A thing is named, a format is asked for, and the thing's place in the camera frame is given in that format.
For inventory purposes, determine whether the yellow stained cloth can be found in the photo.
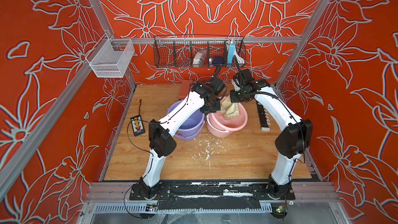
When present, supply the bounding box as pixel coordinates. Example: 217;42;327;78
221;96;239;120

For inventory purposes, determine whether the pink plastic bucket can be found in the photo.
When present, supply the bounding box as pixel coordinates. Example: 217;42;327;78
206;103;248;138

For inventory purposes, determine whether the purple plastic bucket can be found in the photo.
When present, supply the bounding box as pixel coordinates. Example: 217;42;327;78
162;100;205;141

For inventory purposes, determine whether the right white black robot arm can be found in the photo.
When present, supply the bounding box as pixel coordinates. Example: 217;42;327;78
230;76;313;200

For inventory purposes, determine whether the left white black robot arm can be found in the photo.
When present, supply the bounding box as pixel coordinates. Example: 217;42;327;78
138;78;226;199

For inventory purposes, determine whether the dark blue round object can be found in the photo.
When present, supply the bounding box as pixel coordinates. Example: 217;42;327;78
211;56;225;66

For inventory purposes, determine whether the light blue box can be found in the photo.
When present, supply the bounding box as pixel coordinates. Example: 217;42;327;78
226;40;235;67

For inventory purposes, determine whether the clear plastic bottle in basket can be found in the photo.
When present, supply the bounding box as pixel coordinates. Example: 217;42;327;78
192;50;207;68

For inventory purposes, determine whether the small black yellow card device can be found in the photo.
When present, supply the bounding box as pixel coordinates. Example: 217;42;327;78
130;115;145;136

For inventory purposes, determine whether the white cable bundle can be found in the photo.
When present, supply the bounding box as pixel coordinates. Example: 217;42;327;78
233;48;246;67

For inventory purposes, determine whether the black white handled brush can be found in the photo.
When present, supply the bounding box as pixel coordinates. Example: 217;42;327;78
256;101;271;132

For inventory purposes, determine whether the black wire wall basket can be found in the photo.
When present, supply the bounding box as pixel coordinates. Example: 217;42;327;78
153;35;247;68

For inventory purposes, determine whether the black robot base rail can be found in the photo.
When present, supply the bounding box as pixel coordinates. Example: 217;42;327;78
127;180;295;211

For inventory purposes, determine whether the white wire mesh basket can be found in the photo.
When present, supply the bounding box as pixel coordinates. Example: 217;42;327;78
86;39;135;78

